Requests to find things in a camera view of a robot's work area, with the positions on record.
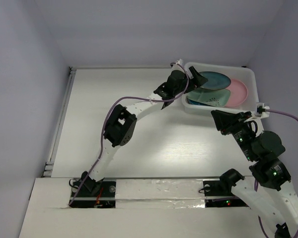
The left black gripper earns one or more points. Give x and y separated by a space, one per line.
197 81

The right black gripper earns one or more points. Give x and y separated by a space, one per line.
223 120

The dark teal round plate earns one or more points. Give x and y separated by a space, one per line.
216 81

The mint rectangular divided plate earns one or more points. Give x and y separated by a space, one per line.
215 98

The blue polka dot plate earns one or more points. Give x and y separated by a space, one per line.
191 102

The pink round plate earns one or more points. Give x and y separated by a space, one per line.
238 93

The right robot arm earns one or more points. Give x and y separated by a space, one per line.
281 212

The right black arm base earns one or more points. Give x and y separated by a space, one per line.
218 192

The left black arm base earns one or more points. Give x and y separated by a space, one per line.
103 198

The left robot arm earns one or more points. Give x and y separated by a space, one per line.
121 120

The white plastic bin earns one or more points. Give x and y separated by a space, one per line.
244 75

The white foam front bar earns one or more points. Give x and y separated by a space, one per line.
159 194

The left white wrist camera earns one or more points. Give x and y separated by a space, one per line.
177 65

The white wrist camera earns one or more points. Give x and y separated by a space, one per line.
262 111
177 65

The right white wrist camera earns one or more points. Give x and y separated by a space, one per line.
262 111

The metal side rail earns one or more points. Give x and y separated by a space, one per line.
49 164

